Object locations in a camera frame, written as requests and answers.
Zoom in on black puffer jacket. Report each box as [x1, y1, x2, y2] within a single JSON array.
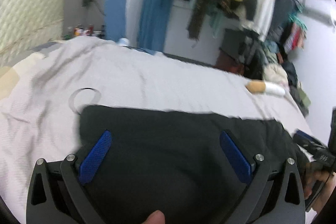
[[77, 106, 308, 223]]

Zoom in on red patterned hanging clothes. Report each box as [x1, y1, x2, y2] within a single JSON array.
[[284, 23, 306, 54]]

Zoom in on teal clothes hangers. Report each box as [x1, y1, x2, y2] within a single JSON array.
[[289, 0, 307, 31]]

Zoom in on person right hand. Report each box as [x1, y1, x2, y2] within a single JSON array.
[[303, 162, 335, 214]]

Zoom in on person left hand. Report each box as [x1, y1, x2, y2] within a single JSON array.
[[143, 210, 165, 224]]

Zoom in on cream fleece garment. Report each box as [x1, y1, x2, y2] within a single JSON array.
[[262, 64, 289, 86]]

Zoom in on light grey bed sheet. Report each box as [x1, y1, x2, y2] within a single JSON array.
[[1, 37, 310, 223]]

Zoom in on black storage crate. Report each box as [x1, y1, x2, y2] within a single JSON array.
[[219, 29, 259, 65]]

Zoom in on white sweatshirt hanging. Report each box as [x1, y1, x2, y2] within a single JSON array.
[[241, 0, 275, 42]]

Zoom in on dark grey denim jacket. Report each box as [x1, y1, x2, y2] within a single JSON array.
[[268, 0, 297, 41]]

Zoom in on cream quilted headboard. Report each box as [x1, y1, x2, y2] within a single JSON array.
[[1, 0, 64, 67]]

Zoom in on brown plaid scarf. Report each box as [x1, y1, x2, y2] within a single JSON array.
[[187, 0, 235, 40]]

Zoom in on blue curtain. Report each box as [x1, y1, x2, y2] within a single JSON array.
[[137, 0, 173, 52]]

